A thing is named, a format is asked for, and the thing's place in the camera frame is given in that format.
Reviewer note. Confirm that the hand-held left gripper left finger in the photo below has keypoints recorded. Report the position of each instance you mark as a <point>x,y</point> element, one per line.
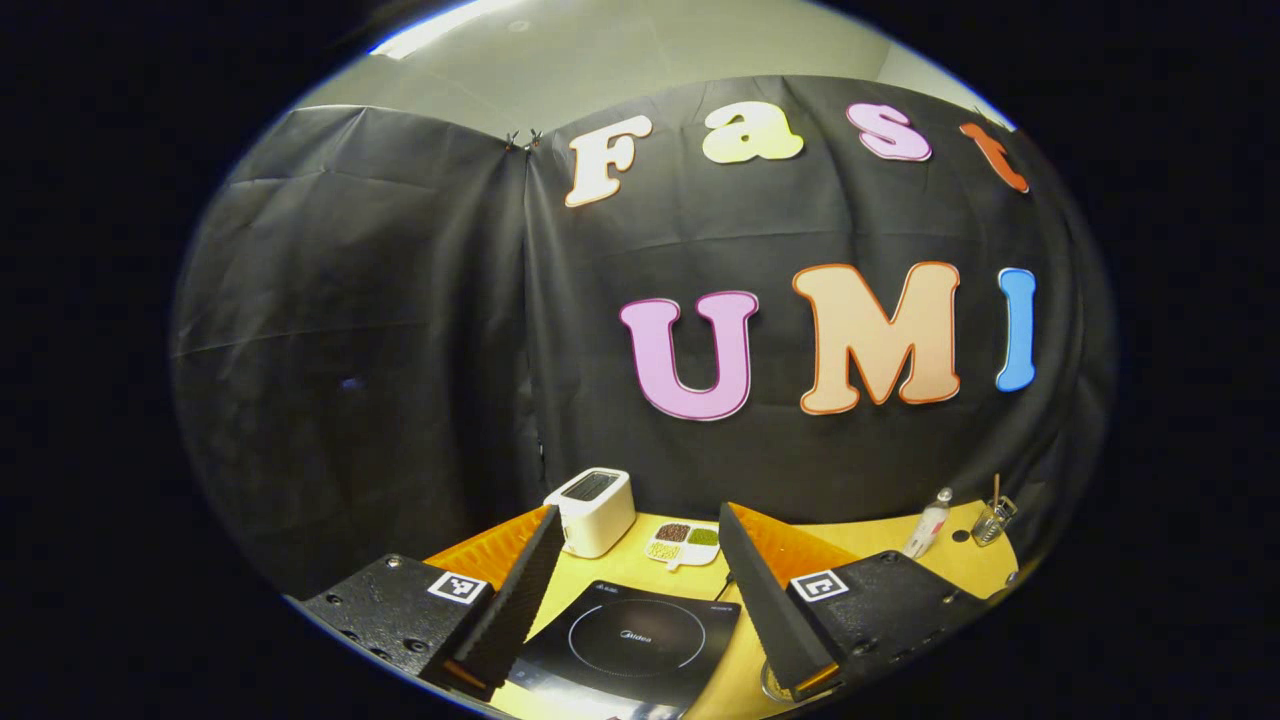
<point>520,600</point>

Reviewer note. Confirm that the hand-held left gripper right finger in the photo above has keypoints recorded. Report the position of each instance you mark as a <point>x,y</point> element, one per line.
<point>760,600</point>

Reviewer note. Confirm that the black induction cooktop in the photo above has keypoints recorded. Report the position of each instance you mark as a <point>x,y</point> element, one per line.
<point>630,640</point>

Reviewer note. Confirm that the white divided dish of beans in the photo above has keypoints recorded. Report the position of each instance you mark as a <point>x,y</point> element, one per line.
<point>680,545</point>

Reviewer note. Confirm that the white toaster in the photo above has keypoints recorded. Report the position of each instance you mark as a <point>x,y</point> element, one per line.
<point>595,515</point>

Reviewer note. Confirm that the small white bottle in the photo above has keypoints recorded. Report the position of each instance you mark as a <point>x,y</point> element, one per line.
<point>928,525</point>

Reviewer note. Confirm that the ribbed glass cup with stick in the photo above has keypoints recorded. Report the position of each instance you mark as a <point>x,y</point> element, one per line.
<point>993,520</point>

